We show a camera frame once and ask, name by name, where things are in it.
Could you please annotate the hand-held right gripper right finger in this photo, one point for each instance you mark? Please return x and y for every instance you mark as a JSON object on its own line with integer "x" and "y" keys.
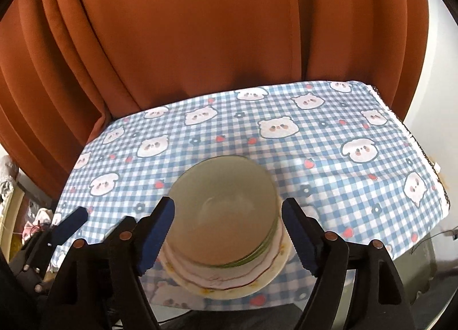
{"x": 298, "y": 237}

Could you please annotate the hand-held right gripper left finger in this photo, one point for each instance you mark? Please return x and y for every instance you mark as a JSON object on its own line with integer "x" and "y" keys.
{"x": 157, "y": 237}

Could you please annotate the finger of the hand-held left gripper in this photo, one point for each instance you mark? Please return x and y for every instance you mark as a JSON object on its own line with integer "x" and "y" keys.
{"x": 73, "y": 221}

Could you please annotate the medium yellow-flower plate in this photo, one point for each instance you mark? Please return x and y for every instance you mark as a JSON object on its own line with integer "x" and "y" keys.
{"x": 257, "y": 284}

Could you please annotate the small red-rimmed plate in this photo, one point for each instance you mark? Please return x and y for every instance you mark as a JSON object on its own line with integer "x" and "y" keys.
{"x": 214, "y": 272}

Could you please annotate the large scalloped yellow-flower plate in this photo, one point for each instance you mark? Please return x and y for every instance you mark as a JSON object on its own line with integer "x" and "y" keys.
{"x": 214, "y": 292}

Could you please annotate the pile of clothes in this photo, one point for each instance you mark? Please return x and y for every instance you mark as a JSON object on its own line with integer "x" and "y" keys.
{"x": 41, "y": 216}

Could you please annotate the wooden shelf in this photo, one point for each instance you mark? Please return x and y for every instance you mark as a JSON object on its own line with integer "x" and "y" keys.
{"x": 14, "y": 208}

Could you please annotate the grey white cloth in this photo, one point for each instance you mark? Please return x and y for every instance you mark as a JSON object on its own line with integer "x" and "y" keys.
{"x": 7, "y": 172}

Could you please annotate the blue checked bear tablecloth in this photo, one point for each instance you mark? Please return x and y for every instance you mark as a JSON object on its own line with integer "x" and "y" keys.
{"x": 322, "y": 158}

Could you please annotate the orange curtain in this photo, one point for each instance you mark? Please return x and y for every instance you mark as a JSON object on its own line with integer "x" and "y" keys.
{"x": 179, "y": 47}

